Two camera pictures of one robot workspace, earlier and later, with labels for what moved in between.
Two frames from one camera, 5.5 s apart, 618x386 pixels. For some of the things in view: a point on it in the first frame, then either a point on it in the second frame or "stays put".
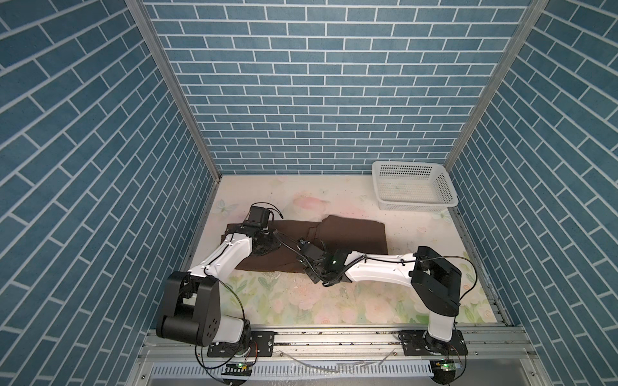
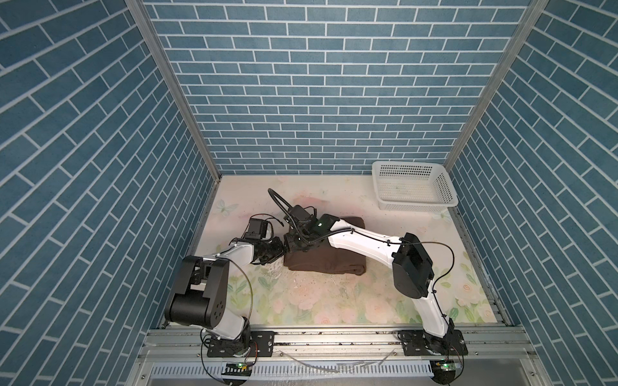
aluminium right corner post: (531, 21) stays put
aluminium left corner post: (142, 12) stays put
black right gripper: (310, 275) -> (288, 241)
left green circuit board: (238, 369) stays put
